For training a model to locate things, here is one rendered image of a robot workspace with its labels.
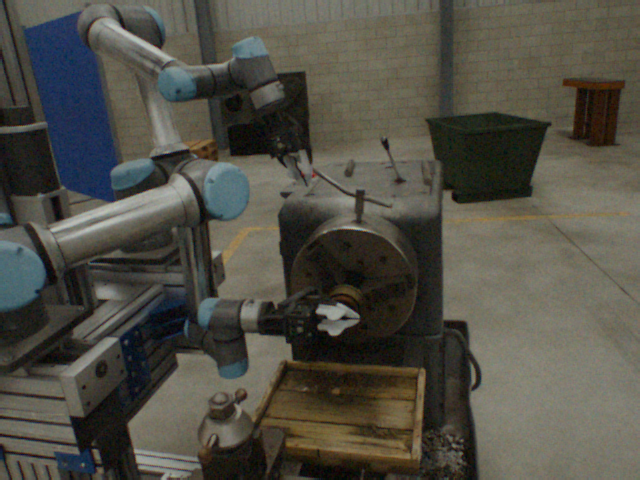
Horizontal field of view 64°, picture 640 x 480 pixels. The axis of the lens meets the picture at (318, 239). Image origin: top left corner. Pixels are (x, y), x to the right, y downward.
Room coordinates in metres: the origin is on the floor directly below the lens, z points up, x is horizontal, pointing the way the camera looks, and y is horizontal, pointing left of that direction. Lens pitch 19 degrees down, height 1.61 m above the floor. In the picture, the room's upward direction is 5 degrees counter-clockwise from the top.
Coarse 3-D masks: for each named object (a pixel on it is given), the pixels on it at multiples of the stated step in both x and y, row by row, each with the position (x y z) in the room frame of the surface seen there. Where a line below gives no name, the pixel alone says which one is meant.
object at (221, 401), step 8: (224, 392) 0.61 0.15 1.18; (208, 400) 0.61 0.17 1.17; (216, 400) 0.60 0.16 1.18; (224, 400) 0.60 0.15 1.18; (232, 400) 0.60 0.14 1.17; (216, 408) 0.59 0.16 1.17; (224, 408) 0.59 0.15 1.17; (232, 408) 0.60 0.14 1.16; (216, 416) 0.59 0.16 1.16; (224, 416) 0.59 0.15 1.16; (232, 416) 0.60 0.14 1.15
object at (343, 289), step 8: (336, 288) 1.07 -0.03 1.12; (344, 288) 1.06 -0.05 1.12; (352, 288) 1.06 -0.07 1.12; (328, 296) 1.07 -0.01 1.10; (336, 296) 1.04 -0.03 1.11; (344, 296) 1.03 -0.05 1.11; (352, 296) 1.03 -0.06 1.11; (360, 296) 1.05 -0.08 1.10; (344, 304) 1.01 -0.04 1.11; (352, 304) 1.01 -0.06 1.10; (360, 304) 1.03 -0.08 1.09; (360, 312) 1.03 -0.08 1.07
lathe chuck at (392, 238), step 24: (312, 240) 1.20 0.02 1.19; (336, 240) 1.16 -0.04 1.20; (360, 240) 1.14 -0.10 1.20; (384, 240) 1.13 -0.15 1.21; (360, 264) 1.15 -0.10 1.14; (384, 264) 1.13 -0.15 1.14; (408, 264) 1.11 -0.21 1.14; (384, 312) 1.13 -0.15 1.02; (408, 312) 1.11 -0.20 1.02; (360, 336) 1.15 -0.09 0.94; (384, 336) 1.13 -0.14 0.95
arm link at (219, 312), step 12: (204, 300) 1.06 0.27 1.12; (216, 300) 1.06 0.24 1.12; (228, 300) 1.05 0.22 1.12; (240, 300) 1.05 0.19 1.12; (204, 312) 1.04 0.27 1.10; (216, 312) 1.03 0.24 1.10; (228, 312) 1.02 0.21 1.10; (240, 312) 1.01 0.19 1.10; (204, 324) 1.03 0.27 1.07; (216, 324) 1.02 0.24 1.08; (228, 324) 1.01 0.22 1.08; (240, 324) 1.02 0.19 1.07; (216, 336) 1.03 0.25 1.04; (228, 336) 1.02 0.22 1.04
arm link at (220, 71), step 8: (216, 64) 1.28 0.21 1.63; (224, 64) 1.28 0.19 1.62; (216, 72) 1.24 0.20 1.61; (224, 72) 1.26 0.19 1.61; (216, 80) 1.23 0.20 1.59; (224, 80) 1.25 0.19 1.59; (232, 80) 1.25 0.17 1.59; (216, 88) 1.23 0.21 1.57; (224, 88) 1.25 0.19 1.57; (232, 88) 1.27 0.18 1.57; (240, 88) 1.27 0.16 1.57; (216, 96) 1.26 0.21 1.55; (224, 96) 1.29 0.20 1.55; (232, 96) 1.32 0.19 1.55
